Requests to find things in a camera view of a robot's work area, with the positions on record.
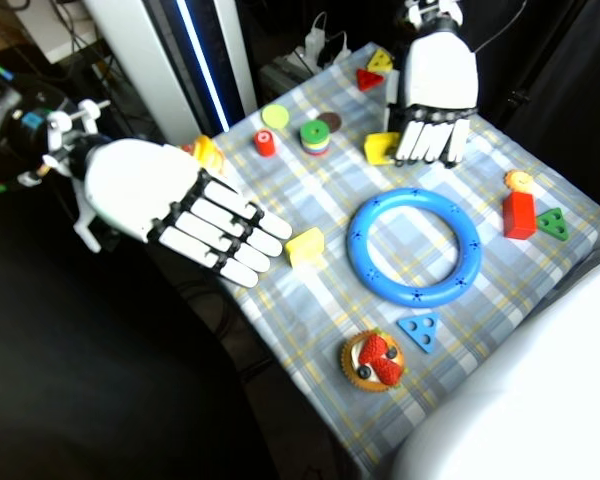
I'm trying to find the red rectangular block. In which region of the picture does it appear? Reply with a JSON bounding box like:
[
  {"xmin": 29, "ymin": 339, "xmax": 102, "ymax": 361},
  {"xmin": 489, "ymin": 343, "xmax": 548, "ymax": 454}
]
[{"xmin": 502, "ymin": 191, "xmax": 538, "ymax": 241}]

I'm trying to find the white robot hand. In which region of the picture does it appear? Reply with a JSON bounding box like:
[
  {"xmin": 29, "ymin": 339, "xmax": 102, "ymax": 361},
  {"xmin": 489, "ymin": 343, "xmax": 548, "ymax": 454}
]
[
  {"xmin": 384, "ymin": 29, "xmax": 480, "ymax": 169},
  {"xmin": 82, "ymin": 138, "xmax": 294, "ymax": 289}
]

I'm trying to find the red triangle block with holes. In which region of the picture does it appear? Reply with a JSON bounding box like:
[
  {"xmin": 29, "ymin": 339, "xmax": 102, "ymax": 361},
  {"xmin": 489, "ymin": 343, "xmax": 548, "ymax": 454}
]
[{"xmin": 355, "ymin": 68, "xmax": 385, "ymax": 93}]

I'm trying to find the green triangle block with holes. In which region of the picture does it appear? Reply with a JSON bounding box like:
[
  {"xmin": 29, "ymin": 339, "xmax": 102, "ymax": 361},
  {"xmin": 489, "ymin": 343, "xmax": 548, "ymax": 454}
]
[{"xmin": 535, "ymin": 207, "xmax": 571, "ymax": 240}]

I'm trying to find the green cylinder with hole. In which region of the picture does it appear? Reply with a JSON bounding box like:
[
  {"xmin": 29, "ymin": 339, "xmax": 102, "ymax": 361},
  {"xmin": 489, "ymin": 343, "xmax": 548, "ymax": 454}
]
[{"xmin": 299, "ymin": 119, "xmax": 331, "ymax": 157}]

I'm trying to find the yellow square block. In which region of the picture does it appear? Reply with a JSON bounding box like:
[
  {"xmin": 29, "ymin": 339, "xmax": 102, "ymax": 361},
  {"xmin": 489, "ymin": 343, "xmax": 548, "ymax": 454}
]
[
  {"xmin": 284, "ymin": 226, "xmax": 326, "ymax": 269},
  {"xmin": 363, "ymin": 131, "xmax": 402, "ymax": 166}
]

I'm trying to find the power strip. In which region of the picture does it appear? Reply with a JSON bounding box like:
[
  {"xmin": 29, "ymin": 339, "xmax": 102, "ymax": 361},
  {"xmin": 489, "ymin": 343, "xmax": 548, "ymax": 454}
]
[{"xmin": 258, "ymin": 42, "xmax": 354, "ymax": 96}]

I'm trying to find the toy strawberry cupcake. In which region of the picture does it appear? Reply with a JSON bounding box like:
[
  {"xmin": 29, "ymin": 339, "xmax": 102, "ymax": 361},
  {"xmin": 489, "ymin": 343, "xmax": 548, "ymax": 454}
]
[{"xmin": 340, "ymin": 327, "xmax": 407, "ymax": 394}]

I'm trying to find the white plug adapter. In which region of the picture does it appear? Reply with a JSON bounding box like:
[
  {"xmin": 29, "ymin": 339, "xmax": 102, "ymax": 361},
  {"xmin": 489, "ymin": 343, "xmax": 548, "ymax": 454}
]
[{"xmin": 303, "ymin": 12, "xmax": 331, "ymax": 61}]

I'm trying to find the light green sandwich cookie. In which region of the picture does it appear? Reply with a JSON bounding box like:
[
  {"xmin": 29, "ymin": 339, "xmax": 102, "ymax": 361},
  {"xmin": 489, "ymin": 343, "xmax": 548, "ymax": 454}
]
[{"xmin": 260, "ymin": 103, "xmax": 291, "ymax": 131}]

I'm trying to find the blue plastic ring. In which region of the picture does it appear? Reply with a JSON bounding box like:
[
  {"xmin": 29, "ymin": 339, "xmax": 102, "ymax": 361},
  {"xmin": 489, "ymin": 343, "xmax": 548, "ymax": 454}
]
[{"xmin": 346, "ymin": 187, "xmax": 483, "ymax": 309}]

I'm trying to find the yellow triangle block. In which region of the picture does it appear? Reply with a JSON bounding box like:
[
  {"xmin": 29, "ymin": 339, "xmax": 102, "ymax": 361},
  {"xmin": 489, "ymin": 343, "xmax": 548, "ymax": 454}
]
[{"xmin": 366, "ymin": 48, "xmax": 395, "ymax": 73}]

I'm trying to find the blue triangle block with holes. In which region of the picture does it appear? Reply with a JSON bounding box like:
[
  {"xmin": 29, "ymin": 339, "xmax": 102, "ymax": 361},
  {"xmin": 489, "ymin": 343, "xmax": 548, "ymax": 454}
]
[{"xmin": 396, "ymin": 313, "xmax": 440, "ymax": 355}]

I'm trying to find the white rounded blurred shell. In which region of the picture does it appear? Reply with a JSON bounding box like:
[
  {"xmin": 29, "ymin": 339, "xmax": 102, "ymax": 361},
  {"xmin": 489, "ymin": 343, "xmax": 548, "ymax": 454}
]
[{"xmin": 389, "ymin": 249, "xmax": 600, "ymax": 480}]

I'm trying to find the toy orange cupcake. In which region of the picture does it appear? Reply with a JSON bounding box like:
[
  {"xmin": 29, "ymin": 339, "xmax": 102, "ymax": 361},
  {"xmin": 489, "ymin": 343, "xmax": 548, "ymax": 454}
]
[{"xmin": 182, "ymin": 134, "xmax": 227, "ymax": 176}]

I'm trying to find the blue plaid cloth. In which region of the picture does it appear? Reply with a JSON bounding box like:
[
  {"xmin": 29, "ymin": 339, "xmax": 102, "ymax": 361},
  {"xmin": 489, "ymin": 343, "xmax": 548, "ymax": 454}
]
[{"xmin": 212, "ymin": 42, "xmax": 600, "ymax": 476}]

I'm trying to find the tan toy biscuit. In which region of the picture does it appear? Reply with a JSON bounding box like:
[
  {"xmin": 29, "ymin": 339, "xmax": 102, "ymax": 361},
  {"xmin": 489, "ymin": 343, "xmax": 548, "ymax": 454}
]
[{"xmin": 504, "ymin": 169, "xmax": 535, "ymax": 194}]

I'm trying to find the white column with blue light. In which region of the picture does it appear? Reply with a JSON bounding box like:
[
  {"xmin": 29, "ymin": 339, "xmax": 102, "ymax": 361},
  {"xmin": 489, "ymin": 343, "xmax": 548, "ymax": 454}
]
[{"xmin": 82, "ymin": 0, "xmax": 259, "ymax": 146}]

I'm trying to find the red cylinder with letter Q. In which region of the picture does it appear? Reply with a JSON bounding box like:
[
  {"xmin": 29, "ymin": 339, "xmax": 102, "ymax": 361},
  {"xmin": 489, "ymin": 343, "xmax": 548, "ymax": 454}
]
[{"xmin": 253, "ymin": 128, "xmax": 278, "ymax": 158}]

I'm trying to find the chocolate sandwich cookie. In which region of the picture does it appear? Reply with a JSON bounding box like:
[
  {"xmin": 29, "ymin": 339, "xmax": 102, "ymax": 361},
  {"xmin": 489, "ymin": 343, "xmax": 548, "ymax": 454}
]
[{"xmin": 315, "ymin": 111, "xmax": 343, "ymax": 135}]

